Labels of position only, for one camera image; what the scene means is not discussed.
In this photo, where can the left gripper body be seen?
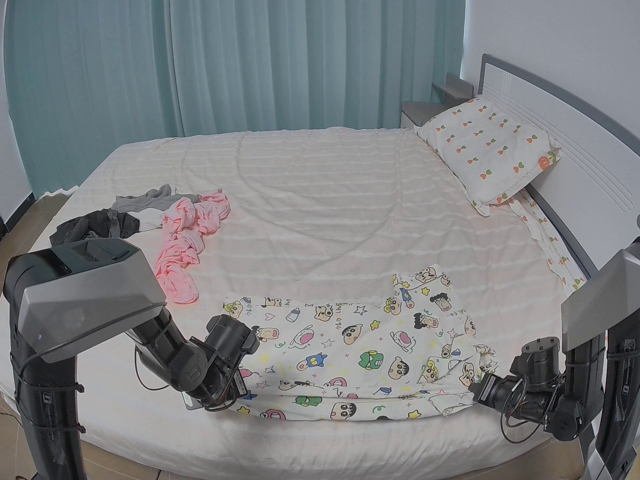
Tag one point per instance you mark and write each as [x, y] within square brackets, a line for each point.
[220, 388]

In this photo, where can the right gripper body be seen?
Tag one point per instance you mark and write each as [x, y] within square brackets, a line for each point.
[497, 390]

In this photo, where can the white printed pyjama top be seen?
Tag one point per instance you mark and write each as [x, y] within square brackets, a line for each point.
[360, 353]

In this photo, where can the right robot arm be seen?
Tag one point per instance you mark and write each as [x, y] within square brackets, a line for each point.
[600, 293]

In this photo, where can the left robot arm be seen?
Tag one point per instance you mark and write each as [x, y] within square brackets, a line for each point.
[85, 293]

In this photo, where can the flat white printed pillow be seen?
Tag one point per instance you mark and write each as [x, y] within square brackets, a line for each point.
[550, 238]

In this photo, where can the bed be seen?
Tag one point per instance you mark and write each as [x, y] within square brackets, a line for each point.
[340, 208]

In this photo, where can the pink garment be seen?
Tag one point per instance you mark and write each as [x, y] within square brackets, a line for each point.
[182, 233]

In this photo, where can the grey and white garment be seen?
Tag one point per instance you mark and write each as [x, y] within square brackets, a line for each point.
[145, 203]

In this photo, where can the grey white bedside table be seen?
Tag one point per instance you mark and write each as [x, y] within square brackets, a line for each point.
[425, 110]

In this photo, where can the blue-green curtain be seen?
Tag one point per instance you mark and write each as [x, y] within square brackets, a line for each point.
[85, 68]
[310, 43]

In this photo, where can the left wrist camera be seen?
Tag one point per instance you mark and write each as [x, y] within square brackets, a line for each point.
[194, 402]

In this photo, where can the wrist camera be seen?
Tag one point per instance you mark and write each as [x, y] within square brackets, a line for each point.
[516, 365]
[194, 402]

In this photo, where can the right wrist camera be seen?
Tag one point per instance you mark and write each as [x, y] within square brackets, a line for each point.
[516, 365]

